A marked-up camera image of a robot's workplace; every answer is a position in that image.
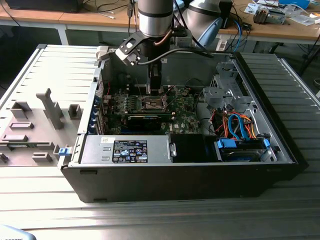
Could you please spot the pale blue teach pendant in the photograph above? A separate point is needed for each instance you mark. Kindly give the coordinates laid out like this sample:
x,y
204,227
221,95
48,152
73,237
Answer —
x,y
12,233

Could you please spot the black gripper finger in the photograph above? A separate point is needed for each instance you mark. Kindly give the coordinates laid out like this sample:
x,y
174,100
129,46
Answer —
x,y
156,75

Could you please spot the grey metal drive cage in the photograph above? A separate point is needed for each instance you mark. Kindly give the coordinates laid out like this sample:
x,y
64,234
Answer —
x,y
217,93

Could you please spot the blue box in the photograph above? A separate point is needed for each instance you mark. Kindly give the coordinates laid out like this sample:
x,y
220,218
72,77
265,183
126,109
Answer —
x,y
295,2

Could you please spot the black graphics card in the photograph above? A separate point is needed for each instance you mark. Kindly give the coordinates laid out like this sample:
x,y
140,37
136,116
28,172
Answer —
x,y
143,122

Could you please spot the silver CPU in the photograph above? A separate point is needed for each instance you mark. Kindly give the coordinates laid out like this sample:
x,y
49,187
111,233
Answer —
x,y
156,90

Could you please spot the black box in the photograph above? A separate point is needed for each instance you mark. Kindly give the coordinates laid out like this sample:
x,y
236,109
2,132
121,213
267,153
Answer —
x,y
42,5

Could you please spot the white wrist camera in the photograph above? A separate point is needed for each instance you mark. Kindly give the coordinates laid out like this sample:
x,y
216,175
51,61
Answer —
x,y
126,56

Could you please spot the pale case release latch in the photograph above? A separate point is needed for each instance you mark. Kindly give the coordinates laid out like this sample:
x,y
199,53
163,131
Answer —
x,y
102,53

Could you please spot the black RAM slot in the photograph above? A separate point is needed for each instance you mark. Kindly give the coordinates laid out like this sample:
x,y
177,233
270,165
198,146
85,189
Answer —
x,y
133,89
133,86
133,93

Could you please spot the grey parts rack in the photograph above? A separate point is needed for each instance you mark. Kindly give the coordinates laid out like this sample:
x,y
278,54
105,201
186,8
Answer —
x,y
37,125

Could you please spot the metal cpu cooler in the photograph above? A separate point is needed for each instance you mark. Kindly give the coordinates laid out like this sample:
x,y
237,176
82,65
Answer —
x,y
261,15

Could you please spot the clear plastic bag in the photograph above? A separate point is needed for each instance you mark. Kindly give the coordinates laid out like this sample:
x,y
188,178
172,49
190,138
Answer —
x,y
303,18

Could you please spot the CPU socket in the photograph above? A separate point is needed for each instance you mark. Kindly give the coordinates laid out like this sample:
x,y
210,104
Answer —
x,y
151,104

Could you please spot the hard disk in blue carrier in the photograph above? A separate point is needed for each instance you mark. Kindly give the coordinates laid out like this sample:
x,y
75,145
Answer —
x,y
240,153

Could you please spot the grey power supply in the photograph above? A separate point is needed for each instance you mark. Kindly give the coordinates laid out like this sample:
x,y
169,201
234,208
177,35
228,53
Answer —
x,y
95,150

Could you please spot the black PC case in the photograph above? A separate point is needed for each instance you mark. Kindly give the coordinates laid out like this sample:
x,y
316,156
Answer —
x,y
175,182

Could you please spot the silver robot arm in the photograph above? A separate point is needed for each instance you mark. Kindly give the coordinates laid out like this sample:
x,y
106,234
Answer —
x,y
155,22

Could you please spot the blue plastic latch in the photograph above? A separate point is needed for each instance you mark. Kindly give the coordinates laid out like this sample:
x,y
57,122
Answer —
x,y
63,151

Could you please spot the long wooden desk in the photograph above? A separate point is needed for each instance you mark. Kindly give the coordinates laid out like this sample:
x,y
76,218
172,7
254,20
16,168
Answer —
x,y
87,20

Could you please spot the green motherboard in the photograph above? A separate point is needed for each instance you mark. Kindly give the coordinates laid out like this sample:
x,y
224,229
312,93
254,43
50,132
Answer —
x,y
186,112

